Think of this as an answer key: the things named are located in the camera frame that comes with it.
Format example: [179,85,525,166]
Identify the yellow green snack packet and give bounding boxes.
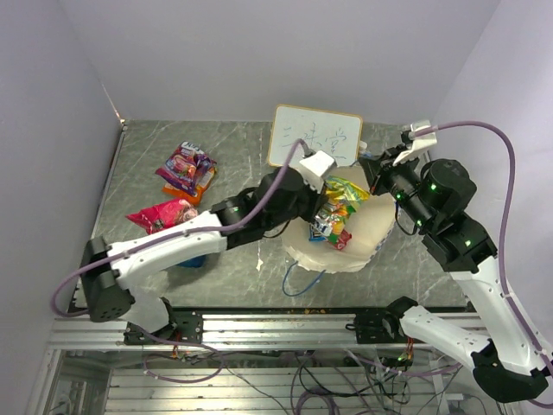
[313,175,372,252]

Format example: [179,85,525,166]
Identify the blue checkered paper bag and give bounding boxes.
[281,166,396,275]

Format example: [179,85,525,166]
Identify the purple snack packet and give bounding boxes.
[155,141,216,195]

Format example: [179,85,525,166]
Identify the brown m&m packet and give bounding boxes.
[308,223,332,242]

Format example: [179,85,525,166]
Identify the red snack packet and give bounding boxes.
[125,198,198,234]

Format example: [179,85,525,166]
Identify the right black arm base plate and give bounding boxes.
[345,314,408,344]

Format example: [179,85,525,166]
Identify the blue candy packet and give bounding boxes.
[178,255,207,268]

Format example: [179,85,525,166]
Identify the small whiteboard on stand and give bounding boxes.
[267,105,363,167]

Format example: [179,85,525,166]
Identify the aluminium mounting rail frame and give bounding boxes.
[29,309,522,414]

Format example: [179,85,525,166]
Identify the loose cables under frame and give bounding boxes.
[142,345,476,415]

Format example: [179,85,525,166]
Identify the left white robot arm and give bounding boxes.
[81,168,326,343]

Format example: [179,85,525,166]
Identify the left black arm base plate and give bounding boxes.
[124,310,204,346]

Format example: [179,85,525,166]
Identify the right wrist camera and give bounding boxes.
[393,120,437,166]

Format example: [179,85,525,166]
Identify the orange snack packet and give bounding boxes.
[162,167,217,207]

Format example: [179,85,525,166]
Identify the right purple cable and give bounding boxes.
[345,120,553,410]

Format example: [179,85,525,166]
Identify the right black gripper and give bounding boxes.
[359,144,435,231]

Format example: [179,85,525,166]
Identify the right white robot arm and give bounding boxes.
[359,149,552,403]

